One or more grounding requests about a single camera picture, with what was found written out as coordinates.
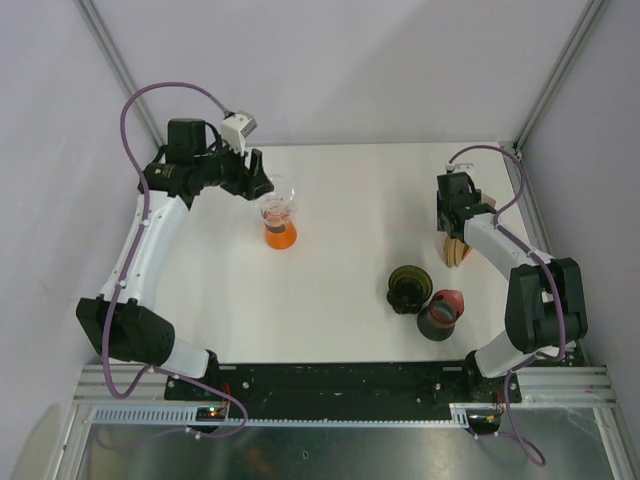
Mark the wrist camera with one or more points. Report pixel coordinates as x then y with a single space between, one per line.
460 167
235 128

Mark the grey cable duct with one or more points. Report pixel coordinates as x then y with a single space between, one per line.
210 416

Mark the brown coffee filter stack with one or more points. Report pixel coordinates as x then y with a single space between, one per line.
454 250

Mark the dark green dripper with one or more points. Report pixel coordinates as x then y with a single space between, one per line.
409 288

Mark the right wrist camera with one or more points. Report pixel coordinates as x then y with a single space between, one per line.
460 167

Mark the right aluminium frame post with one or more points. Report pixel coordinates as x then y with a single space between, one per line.
573 47

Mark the orange glass flask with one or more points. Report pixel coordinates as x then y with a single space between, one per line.
280 232

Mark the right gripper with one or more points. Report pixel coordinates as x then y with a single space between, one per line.
441 209

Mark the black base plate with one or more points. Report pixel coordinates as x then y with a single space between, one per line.
353 388

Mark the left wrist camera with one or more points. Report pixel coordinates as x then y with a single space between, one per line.
235 128

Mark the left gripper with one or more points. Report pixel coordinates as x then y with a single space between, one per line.
258 183

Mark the clear glass dripper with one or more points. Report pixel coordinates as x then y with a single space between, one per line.
277 207

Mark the aluminium frame post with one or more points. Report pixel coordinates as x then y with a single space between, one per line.
107 45
573 47

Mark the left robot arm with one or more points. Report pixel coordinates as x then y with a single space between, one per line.
120 322

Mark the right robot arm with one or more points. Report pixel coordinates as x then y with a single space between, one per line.
545 306

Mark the left aluminium frame post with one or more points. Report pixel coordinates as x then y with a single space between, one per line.
107 45

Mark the aluminium rail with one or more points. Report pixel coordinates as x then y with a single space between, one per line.
564 387

